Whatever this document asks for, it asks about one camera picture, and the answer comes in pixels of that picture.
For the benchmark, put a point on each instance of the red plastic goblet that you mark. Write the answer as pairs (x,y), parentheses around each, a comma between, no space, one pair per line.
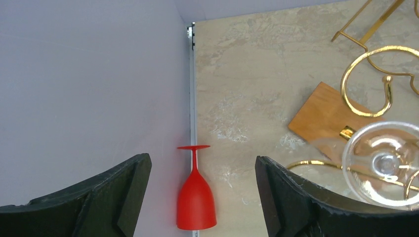
(195,204)

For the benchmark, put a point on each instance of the gold swirl wine glass rack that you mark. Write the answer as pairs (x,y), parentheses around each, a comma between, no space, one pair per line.
(330,113)

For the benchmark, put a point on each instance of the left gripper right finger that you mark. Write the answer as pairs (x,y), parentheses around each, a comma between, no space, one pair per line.
(296,207)

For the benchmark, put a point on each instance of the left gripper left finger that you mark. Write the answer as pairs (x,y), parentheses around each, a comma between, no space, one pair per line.
(105,205)

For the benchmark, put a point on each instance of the clear stemmed glass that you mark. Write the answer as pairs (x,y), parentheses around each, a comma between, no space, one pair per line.
(379,162)

